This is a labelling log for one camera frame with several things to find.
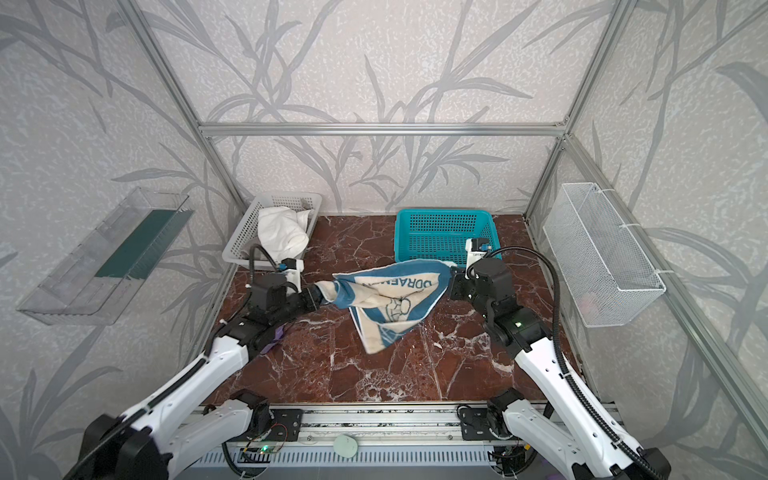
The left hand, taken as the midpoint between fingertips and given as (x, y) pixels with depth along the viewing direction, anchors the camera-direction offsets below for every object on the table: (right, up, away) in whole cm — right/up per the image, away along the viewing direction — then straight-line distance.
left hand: (334, 281), depth 81 cm
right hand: (+31, +6, -7) cm, 32 cm away
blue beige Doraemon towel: (+14, -7, +3) cm, 16 cm away
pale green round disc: (+5, -37, -12) cm, 40 cm away
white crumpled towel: (-21, +14, +18) cm, 32 cm away
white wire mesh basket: (+61, +4, -20) cm, 65 cm away
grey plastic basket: (-38, +14, +26) cm, 48 cm away
